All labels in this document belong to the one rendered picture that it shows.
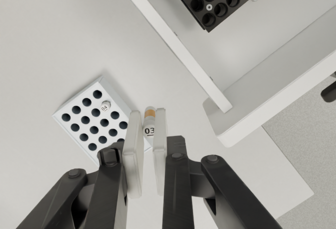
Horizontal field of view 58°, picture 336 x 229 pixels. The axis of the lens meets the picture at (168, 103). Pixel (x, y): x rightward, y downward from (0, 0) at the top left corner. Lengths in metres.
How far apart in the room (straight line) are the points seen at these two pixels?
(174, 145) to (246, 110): 0.14
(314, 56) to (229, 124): 0.10
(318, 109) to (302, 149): 0.19
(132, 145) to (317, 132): 1.34
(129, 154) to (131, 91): 0.29
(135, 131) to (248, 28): 0.22
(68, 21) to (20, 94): 0.13
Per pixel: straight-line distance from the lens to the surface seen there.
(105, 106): 0.42
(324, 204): 1.70
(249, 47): 0.38
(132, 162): 0.17
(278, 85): 0.31
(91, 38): 0.45
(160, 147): 0.17
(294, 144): 1.47
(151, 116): 0.25
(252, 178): 0.54
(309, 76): 0.31
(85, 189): 0.16
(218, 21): 0.30
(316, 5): 0.40
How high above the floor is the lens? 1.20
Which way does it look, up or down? 72 degrees down
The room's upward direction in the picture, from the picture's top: 174 degrees clockwise
